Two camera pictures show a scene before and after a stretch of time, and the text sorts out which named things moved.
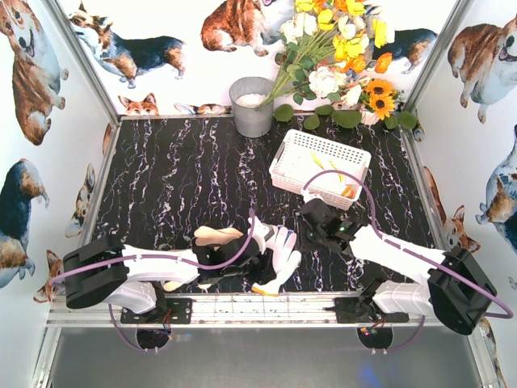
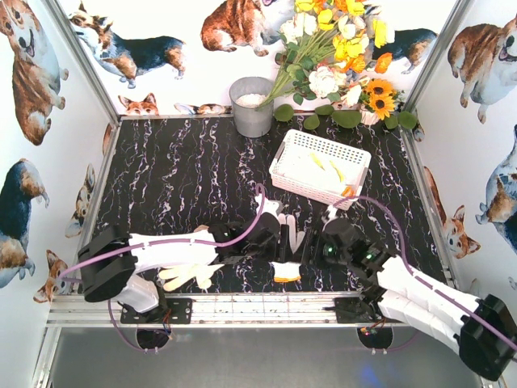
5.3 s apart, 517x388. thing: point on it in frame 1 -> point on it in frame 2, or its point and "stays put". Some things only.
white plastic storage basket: [300, 156] stays put
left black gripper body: [250, 262] -> [283, 242]
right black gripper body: [313, 213] -> [308, 246]
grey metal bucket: [245, 94] stays put
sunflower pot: [377, 99] stays put
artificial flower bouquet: [329, 46] stays put
